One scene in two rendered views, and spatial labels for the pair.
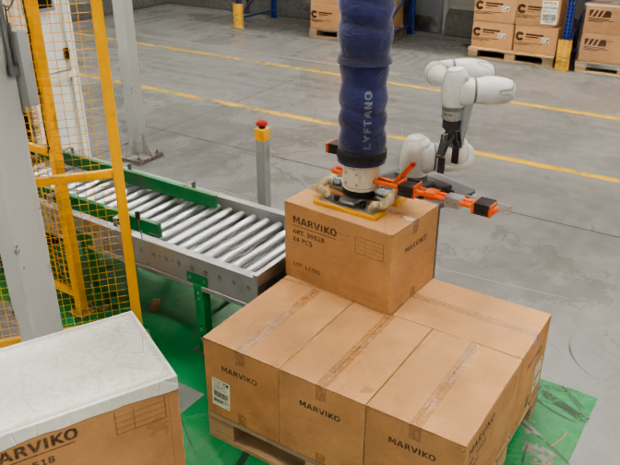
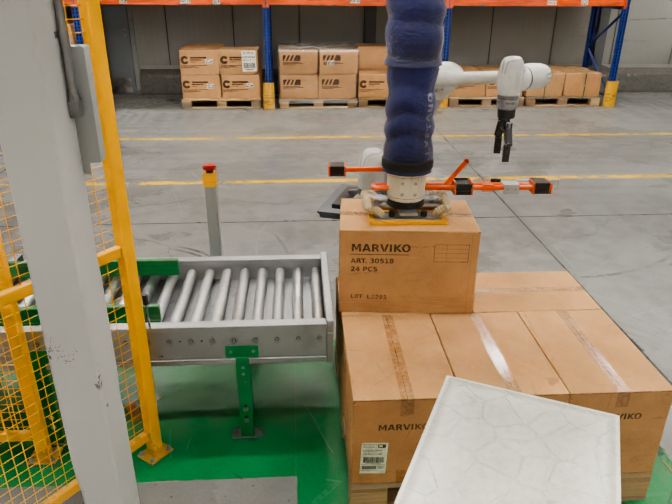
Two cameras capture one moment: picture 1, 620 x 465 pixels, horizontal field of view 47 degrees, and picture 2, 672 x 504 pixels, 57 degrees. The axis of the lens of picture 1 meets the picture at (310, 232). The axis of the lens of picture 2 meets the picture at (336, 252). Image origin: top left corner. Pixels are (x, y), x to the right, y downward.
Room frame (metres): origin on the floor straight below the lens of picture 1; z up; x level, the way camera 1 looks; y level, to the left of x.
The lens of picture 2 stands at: (1.14, 1.58, 1.94)
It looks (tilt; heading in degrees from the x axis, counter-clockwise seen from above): 25 degrees down; 323
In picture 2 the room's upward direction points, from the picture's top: straight up
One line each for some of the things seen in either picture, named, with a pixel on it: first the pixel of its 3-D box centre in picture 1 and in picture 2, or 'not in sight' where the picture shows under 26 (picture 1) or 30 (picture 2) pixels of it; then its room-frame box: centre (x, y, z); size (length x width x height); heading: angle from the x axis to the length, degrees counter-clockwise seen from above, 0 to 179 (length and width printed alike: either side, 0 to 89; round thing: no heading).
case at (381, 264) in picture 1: (360, 240); (404, 253); (3.03, -0.24, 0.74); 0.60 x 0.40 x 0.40; 52
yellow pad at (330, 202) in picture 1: (349, 203); (407, 216); (2.96, -0.18, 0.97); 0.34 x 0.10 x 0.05; 55
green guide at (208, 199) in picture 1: (124, 171); (16, 266); (4.28, 1.20, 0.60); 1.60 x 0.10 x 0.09; 57
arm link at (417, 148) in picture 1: (416, 154); (373, 167); (3.67, -0.58, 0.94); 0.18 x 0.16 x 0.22; 88
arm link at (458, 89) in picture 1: (458, 86); (512, 75); (2.81, -0.59, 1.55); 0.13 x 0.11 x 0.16; 88
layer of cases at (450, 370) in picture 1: (379, 362); (475, 362); (2.61, -0.31, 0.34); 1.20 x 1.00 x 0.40; 57
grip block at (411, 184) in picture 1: (409, 188); (461, 186); (2.89, -0.44, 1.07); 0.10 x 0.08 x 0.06; 145
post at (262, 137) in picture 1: (264, 207); (216, 260); (3.95, 0.28, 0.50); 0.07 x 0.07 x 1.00; 57
